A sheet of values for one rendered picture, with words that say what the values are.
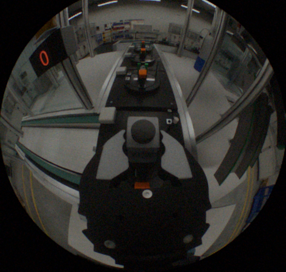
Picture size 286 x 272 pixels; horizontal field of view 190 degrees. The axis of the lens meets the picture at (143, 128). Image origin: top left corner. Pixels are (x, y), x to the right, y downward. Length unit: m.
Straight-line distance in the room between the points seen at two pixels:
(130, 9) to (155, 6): 2.22
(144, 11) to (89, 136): 10.67
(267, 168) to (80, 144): 4.42
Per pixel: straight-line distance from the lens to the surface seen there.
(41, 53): 0.23
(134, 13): 10.72
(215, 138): 0.52
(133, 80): 0.36
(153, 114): 0.28
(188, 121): 0.32
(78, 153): 0.35
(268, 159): 4.17
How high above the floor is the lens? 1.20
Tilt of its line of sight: 65 degrees down
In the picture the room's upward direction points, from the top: 6 degrees clockwise
